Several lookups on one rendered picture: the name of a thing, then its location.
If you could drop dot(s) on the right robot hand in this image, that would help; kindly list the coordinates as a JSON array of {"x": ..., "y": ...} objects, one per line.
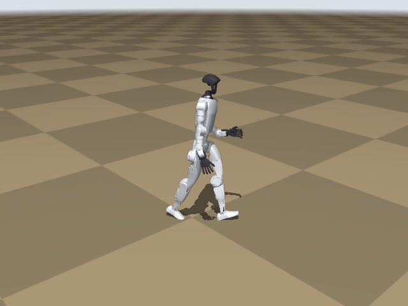
[{"x": 205, "y": 163}]

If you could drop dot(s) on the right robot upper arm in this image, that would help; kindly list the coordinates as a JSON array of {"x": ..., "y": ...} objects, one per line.
[{"x": 201, "y": 108}]

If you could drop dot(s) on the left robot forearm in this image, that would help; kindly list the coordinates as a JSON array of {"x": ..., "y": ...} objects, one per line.
[{"x": 218, "y": 132}]

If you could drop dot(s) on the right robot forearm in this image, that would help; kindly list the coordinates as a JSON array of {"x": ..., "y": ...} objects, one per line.
[{"x": 199, "y": 142}]

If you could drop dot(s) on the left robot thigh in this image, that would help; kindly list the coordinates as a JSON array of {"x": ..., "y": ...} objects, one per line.
[{"x": 215, "y": 158}]

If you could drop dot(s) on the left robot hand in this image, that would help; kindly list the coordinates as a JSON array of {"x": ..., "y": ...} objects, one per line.
[{"x": 233, "y": 132}]

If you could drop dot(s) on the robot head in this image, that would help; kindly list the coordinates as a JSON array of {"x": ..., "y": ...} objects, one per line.
[{"x": 212, "y": 81}]

